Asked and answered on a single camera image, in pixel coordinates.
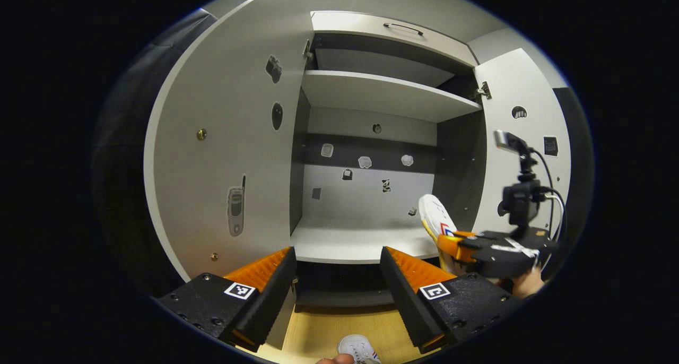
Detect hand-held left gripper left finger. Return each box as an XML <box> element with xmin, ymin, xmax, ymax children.
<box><xmin>154</xmin><ymin>246</ymin><xmax>298</xmax><ymax>353</ymax></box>

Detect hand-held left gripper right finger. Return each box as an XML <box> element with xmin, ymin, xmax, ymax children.
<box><xmin>379</xmin><ymin>246</ymin><xmax>523</xmax><ymax>355</ymax></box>

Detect white shoe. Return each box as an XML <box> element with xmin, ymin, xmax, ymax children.
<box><xmin>418</xmin><ymin>194</ymin><xmax>467</xmax><ymax>277</ymax></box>
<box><xmin>337</xmin><ymin>334</ymin><xmax>381</xmax><ymax>364</ymax></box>

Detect white shoe cabinet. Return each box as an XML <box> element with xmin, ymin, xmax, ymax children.
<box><xmin>143</xmin><ymin>0</ymin><xmax>573</xmax><ymax>350</ymax></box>

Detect white cabinet door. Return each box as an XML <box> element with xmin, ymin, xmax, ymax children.
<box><xmin>471</xmin><ymin>48</ymin><xmax>572</xmax><ymax>237</ymax></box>
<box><xmin>143</xmin><ymin>0</ymin><xmax>314</xmax><ymax>349</ymax></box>

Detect white cabinet shelf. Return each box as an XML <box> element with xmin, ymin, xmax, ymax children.
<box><xmin>301</xmin><ymin>70</ymin><xmax>482</xmax><ymax>123</ymax></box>

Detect white cabinet drawer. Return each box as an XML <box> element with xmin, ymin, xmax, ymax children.
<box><xmin>310</xmin><ymin>10</ymin><xmax>478</xmax><ymax>67</ymax></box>

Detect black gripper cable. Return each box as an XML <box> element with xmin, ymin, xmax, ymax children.
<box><xmin>530</xmin><ymin>149</ymin><xmax>567</xmax><ymax>245</ymax></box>

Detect metal drawer handle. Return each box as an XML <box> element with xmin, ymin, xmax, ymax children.
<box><xmin>383</xmin><ymin>22</ymin><xmax>425</xmax><ymax>37</ymax></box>

